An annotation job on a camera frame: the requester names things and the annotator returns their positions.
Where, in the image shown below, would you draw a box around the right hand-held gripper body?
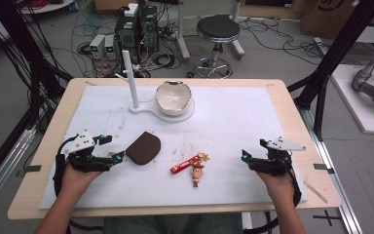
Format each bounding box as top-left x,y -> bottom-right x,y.
248,136 -> 307,177

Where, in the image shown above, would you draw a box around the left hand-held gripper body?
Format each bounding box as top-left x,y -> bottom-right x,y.
59,129 -> 114,174

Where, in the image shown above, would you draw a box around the brown pouch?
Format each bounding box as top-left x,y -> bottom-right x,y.
125,131 -> 162,166

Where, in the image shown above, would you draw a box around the person's left hand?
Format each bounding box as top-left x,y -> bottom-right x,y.
60,163 -> 103,200

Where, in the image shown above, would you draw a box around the person's right hand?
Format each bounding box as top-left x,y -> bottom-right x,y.
255,171 -> 296,210

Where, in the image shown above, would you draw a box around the white foam mat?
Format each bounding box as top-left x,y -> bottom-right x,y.
38,85 -> 309,210

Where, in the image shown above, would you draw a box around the black tape strip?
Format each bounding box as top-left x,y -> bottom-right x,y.
313,163 -> 336,176
24,164 -> 43,174

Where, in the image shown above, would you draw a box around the wooden table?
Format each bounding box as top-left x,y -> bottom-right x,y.
7,77 -> 343,220

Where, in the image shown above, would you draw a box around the thin wooden stick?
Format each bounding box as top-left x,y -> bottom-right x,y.
303,180 -> 329,205

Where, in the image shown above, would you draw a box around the white hanger stand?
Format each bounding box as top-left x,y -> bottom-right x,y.
114,49 -> 196,124

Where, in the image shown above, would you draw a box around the red candy packet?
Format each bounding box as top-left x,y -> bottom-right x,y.
169,155 -> 201,176

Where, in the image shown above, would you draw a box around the black tape cross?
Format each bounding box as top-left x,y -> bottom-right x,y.
313,209 -> 342,228

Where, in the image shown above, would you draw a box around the white eggshell-shaped bowl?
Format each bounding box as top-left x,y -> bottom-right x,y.
155,80 -> 193,117

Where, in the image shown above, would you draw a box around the person's legs in jeans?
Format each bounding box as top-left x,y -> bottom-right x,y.
102,213 -> 244,234

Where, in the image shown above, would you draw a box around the grey power supply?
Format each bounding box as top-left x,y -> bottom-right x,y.
104,34 -> 118,60
89,33 -> 107,60

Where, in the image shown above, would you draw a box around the white platform board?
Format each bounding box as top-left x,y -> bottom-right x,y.
330,63 -> 374,137

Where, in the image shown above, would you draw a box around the black computer tower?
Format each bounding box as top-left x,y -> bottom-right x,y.
138,4 -> 160,55
115,14 -> 141,64

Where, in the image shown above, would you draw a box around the black round stool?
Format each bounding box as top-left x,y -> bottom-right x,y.
193,14 -> 242,80

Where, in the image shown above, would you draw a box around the white box on tower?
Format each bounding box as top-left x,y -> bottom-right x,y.
123,3 -> 140,19

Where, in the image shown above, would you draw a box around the cardboard box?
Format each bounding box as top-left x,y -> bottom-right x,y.
299,0 -> 374,41

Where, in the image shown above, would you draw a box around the white round table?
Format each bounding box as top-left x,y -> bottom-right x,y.
19,0 -> 76,16

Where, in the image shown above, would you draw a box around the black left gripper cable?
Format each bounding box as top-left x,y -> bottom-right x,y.
52,135 -> 80,198

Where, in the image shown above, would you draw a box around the cowboy doll keychain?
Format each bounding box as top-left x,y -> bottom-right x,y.
189,152 -> 210,188

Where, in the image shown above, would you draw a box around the aluminium rail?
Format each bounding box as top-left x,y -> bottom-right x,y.
299,106 -> 365,234
0,127 -> 37,217

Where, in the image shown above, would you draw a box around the tangle of floor cables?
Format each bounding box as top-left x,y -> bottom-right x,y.
71,9 -> 184,79

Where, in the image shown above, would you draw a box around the black floor cables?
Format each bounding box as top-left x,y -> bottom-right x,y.
239,17 -> 366,66

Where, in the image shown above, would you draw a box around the black frame with cables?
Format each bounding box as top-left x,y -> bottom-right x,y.
0,0 -> 74,135

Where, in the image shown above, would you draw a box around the black frame struts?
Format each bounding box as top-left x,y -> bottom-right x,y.
286,0 -> 374,141

